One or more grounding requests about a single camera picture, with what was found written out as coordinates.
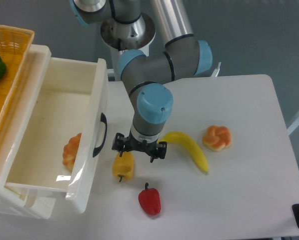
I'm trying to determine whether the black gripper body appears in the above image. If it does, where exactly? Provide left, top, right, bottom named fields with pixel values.
left=123, top=134, right=157, bottom=156

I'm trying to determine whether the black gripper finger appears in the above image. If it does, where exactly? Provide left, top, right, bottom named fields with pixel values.
left=149, top=141, right=167, bottom=163
left=111, top=132, right=126, bottom=157

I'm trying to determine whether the white top drawer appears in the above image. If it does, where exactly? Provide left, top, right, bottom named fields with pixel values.
left=6, top=57, right=108, bottom=214

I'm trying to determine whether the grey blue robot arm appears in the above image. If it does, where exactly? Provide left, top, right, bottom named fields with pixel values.
left=70, top=0, right=213, bottom=160

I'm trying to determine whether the orange bread roll in drawer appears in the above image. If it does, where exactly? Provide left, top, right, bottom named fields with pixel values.
left=62, top=132, right=82, bottom=172

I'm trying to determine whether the white drawer cabinet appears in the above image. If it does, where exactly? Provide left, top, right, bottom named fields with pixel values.
left=0, top=44, right=55, bottom=219

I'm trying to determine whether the yellow banana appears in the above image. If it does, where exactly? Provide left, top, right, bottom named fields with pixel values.
left=158, top=131, right=209, bottom=174

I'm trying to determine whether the yellow bell pepper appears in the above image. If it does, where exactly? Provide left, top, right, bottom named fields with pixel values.
left=112, top=152, right=134, bottom=182

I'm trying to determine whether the red bell pepper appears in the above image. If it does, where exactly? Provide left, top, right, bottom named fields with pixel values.
left=138, top=182, right=162, bottom=216

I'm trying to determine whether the orange knotted bread roll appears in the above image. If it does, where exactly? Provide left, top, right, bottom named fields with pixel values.
left=202, top=125, right=232, bottom=152

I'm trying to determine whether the orange woven basket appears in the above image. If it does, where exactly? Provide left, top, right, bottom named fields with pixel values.
left=0, top=24, right=35, bottom=130

